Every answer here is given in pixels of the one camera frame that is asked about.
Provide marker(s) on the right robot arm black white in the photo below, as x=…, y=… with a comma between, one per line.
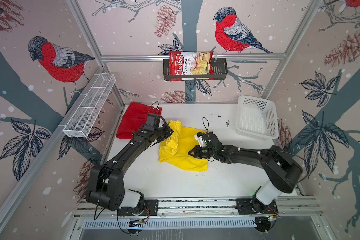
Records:
x=282, y=170

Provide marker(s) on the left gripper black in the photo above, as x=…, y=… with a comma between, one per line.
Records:
x=168, y=132

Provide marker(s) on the yellow shorts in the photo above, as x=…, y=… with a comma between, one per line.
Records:
x=175, y=150

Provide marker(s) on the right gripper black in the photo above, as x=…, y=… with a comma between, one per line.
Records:
x=196, y=149

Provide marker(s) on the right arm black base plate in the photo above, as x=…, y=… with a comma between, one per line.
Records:
x=247, y=206

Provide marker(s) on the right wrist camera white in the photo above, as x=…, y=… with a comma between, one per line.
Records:
x=200, y=140

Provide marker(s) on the black wire wall basket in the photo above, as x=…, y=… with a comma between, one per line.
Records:
x=219, y=67

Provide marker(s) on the horizontal aluminium frame bar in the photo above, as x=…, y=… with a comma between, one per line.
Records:
x=229, y=57

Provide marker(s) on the white mesh wall shelf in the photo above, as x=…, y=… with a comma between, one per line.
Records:
x=87, y=112

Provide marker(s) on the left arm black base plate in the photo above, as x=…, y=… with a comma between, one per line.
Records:
x=144, y=208

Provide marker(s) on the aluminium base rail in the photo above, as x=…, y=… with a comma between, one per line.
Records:
x=226, y=207

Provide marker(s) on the red shorts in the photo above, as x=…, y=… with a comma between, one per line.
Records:
x=134, y=117

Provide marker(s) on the white plastic basket tray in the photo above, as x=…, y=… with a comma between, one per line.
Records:
x=256, y=118

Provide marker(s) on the red cassava chips bag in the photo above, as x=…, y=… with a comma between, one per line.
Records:
x=189, y=63

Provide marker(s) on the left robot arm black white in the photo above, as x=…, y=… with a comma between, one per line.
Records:
x=106, y=187

